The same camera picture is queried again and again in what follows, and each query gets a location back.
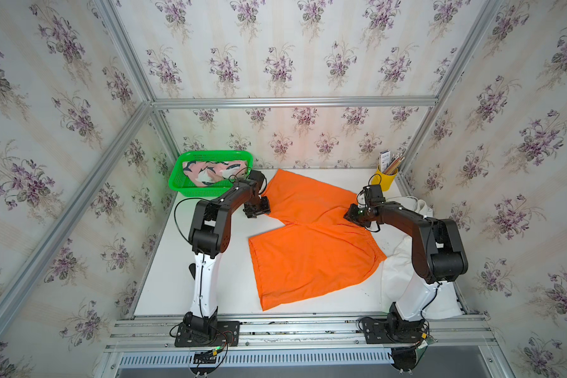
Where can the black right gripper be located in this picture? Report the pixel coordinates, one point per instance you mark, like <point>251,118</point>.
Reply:
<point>349,215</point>

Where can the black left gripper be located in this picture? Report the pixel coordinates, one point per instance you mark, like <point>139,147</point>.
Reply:
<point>265,209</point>

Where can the orange shorts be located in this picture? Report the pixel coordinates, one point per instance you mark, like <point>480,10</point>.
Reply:
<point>316,251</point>

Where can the pink shark print shorts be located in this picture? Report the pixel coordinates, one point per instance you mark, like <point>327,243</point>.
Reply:
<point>205,174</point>

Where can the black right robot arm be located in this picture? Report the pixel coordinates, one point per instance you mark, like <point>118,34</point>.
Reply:
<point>437,256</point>

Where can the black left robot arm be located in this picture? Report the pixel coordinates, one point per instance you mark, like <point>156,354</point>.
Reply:
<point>209,237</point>

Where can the white cloth garment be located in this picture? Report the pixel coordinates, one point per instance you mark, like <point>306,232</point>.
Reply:
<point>436,255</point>

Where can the yellow pen cup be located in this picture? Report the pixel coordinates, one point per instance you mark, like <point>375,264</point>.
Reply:
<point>383,180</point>

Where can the pencils in cup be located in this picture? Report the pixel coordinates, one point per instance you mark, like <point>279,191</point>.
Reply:
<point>388,162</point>

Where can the green plastic basket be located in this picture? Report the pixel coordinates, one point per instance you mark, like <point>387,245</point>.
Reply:
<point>180,183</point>

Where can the small green-lit circuit board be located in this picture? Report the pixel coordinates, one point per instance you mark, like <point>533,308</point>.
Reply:
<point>205,357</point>

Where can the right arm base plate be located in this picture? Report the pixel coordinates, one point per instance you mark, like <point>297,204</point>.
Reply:
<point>392,330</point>

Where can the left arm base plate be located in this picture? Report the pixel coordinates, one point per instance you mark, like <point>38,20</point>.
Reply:
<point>224,333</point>

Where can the aluminium front rail frame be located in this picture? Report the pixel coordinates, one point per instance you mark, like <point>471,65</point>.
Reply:
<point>298,340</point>

